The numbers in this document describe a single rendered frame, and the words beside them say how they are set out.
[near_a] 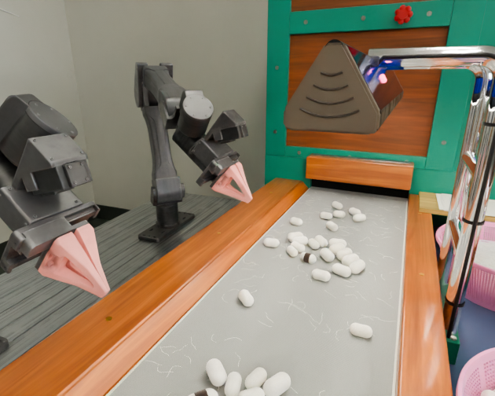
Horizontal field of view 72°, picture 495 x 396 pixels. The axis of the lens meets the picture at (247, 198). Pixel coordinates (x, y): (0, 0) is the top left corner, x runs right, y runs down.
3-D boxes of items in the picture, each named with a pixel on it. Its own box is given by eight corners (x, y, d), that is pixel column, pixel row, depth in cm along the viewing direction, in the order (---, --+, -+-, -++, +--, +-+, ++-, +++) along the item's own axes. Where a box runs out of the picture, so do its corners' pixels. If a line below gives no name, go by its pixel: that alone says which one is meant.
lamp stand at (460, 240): (328, 329, 59) (355, 47, 45) (348, 273, 76) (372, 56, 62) (455, 365, 52) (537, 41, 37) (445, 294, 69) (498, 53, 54)
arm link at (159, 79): (204, 99, 71) (166, 57, 93) (161, 100, 68) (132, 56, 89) (201, 151, 78) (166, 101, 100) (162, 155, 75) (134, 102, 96)
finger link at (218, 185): (269, 183, 72) (238, 152, 72) (255, 193, 65) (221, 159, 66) (250, 203, 75) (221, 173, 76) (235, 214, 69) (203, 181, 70)
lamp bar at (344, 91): (281, 130, 31) (284, 41, 28) (367, 97, 84) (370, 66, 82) (376, 136, 27) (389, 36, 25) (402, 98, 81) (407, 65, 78)
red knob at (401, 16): (393, 24, 89) (395, 5, 87) (393, 25, 91) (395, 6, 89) (411, 23, 87) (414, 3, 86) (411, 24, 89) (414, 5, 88)
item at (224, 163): (265, 186, 70) (233, 154, 70) (250, 197, 63) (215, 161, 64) (245, 207, 73) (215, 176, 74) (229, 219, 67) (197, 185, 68)
